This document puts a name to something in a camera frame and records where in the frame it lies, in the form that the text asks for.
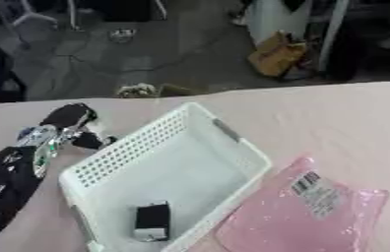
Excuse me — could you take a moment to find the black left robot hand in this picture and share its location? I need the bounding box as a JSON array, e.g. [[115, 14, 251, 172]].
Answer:
[[37, 102, 119, 151]]

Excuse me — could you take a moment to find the small black box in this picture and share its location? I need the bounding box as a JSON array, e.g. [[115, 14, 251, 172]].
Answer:
[[131, 200, 173, 243]]

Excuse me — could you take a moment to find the grey chair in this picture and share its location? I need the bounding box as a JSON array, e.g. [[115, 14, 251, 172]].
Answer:
[[0, 0, 85, 50]]

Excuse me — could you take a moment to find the white perforated plastic basket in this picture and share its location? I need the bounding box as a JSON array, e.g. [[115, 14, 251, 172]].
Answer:
[[57, 101, 275, 252]]

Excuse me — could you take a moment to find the yellow-brown bag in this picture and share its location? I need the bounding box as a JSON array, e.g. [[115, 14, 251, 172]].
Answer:
[[246, 30, 309, 79]]

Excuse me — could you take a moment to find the pink plastic bag with label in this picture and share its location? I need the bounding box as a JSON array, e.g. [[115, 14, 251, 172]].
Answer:
[[214, 156, 390, 252]]

